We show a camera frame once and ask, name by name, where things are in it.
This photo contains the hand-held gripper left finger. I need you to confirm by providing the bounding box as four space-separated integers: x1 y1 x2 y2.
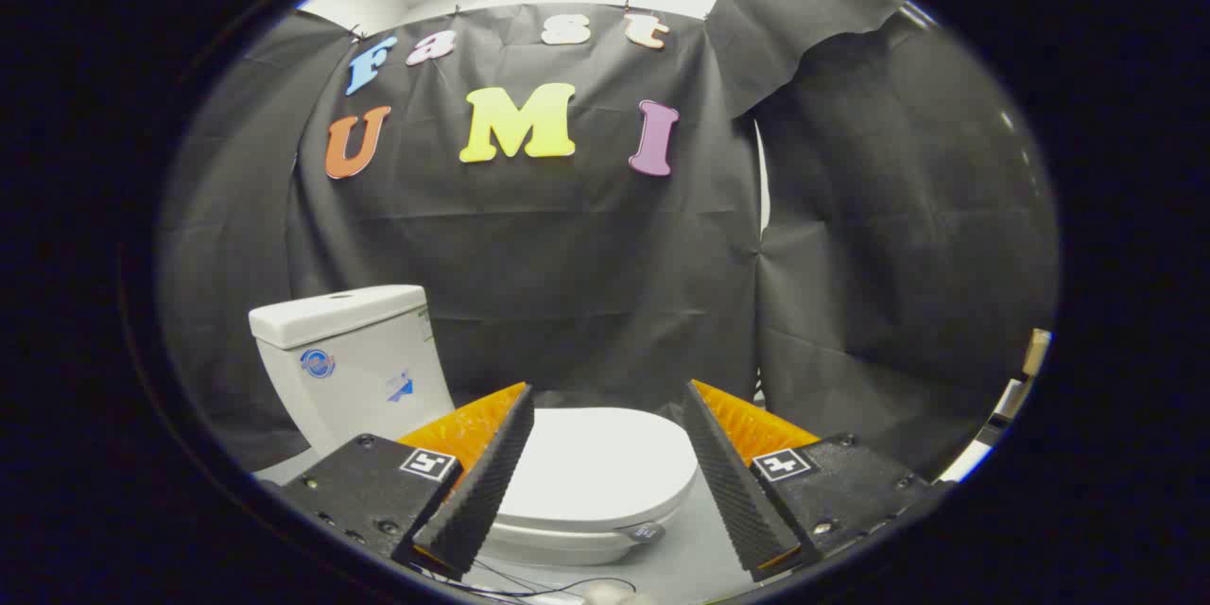
279 382 536 582

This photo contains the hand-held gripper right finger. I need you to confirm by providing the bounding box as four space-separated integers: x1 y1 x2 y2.
683 379 951 584

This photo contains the white toilet lid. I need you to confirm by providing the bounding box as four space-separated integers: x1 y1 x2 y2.
492 406 699 536

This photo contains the black backdrop cloth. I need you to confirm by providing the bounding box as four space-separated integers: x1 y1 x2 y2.
156 0 1060 483

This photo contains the thin black cable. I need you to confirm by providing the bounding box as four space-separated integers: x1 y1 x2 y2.
416 556 640 602

